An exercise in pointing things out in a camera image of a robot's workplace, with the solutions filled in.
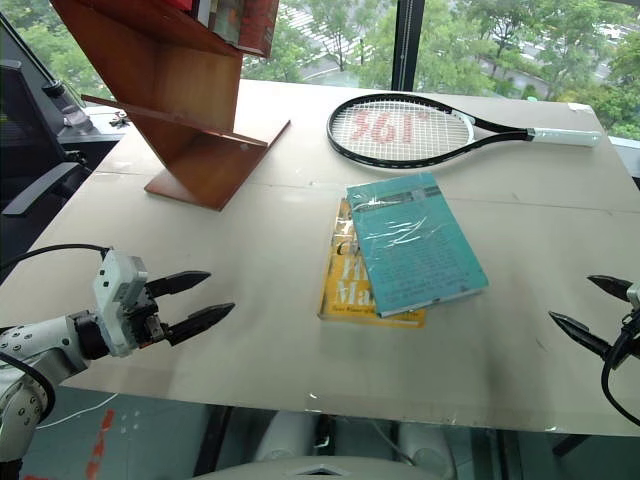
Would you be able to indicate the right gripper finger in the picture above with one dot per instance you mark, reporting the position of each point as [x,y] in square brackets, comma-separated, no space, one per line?
[582,334]
[612,286]

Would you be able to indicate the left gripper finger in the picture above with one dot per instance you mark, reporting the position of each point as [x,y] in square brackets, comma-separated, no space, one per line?
[200,321]
[180,282]

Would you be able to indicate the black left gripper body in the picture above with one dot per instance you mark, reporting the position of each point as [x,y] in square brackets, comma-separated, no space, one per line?
[146,324]

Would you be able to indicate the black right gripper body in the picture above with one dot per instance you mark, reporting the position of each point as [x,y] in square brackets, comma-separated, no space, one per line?
[631,341]

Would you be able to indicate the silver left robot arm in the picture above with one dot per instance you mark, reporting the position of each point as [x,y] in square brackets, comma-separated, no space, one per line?
[40,340]

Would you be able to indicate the yellow paperback book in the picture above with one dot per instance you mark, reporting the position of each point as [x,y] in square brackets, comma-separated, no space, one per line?
[345,287]

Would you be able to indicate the teal plastic-wrapped book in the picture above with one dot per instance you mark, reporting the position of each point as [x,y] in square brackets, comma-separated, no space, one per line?
[415,250]

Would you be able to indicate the grey robot torso top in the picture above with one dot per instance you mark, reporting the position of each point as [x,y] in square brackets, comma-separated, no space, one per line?
[320,471]

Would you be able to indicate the brown wooden bookshelf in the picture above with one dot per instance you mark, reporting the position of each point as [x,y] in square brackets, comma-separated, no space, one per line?
[190,90]

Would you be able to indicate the green orange cover book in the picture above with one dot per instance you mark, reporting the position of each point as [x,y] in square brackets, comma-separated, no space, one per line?
[227,20]

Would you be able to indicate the red brick cover book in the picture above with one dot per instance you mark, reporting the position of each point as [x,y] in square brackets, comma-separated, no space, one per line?
[260,27]

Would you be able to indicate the white spine book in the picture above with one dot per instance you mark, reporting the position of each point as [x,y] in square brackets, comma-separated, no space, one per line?
[202,10]

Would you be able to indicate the black table leg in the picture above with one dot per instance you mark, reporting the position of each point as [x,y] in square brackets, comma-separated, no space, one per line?
[212,440]
[572,444]

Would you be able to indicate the white rounded robot leg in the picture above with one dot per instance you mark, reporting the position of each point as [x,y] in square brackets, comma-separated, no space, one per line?
[285,437]
[425,445]

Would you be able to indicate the black white tennis racket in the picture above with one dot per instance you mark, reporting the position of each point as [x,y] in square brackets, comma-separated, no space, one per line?
[565,136]

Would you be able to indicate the black side desk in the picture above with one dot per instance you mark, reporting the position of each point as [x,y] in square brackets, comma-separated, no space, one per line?
[95,145]

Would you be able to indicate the black bottle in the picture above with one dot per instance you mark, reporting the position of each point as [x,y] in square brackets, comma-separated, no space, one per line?
[67,107]

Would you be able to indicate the black office chair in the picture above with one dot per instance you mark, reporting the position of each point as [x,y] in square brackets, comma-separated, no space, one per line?
[25,130]

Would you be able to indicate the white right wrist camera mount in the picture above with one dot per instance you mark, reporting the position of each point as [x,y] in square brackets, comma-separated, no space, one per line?
[635,294]

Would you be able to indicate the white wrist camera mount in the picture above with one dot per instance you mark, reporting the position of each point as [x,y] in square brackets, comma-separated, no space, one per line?
[113,284]
[635,294]

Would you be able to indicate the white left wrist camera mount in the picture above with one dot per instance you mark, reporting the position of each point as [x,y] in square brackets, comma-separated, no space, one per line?
[113,284]

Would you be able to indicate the black window frame post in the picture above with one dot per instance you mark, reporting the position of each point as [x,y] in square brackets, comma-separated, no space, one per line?
[407,45]

